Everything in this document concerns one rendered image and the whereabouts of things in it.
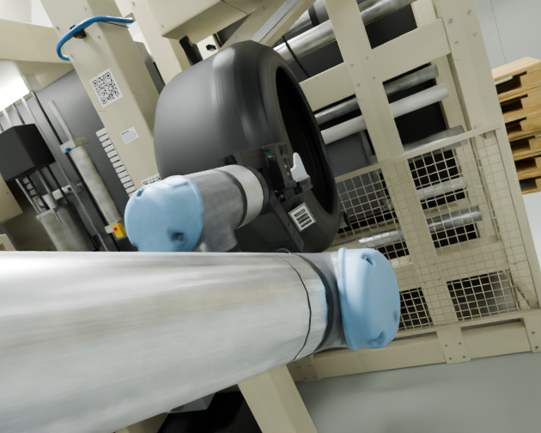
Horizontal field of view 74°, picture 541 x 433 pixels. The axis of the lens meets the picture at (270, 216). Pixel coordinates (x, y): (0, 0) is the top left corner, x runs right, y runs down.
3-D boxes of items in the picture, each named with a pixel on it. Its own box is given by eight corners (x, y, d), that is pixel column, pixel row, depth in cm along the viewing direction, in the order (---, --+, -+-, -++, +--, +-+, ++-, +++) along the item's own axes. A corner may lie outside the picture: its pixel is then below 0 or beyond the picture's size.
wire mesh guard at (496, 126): (309, 351, 157) (245, 209, 141) (309, 349, 158) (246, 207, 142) (548, 313, 124) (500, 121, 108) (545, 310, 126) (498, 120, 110)
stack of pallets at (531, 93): (552, 153, 335) (531, 54, 314) (571, 186, 264) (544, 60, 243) (410, 187, 411) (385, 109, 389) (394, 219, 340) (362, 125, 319)
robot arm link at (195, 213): (136, 280, 34) (105, 195, 33) (206, 244, 44) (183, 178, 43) (197, 269, 30) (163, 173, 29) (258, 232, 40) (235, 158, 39)
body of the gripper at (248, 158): (292, 140, 53) (252, 146, 42) (308, 195, 54) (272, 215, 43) (250, 155, 57) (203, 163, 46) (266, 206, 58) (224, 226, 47)
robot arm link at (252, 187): (256, 225, 40) (201, 238, 44) (274, 216, 44) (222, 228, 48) (235, 161, 39) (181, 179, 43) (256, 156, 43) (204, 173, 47)
